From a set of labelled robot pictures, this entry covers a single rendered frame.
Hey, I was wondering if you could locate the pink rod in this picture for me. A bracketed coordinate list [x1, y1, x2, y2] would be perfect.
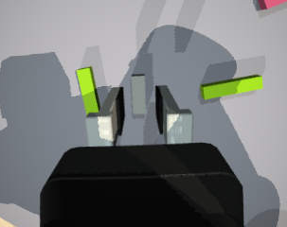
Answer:
[258, 0, 287, 10]

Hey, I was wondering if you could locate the lime green rod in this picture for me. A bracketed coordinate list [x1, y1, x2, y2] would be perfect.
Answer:
[200, 75, 263, 99]
[77, 66, 100, 114]

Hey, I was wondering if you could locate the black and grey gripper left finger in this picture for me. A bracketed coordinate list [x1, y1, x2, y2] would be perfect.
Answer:
[85, 87, 125, 147]

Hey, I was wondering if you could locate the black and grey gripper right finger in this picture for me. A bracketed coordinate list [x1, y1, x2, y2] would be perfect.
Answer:
[155, 85, 193, 144]

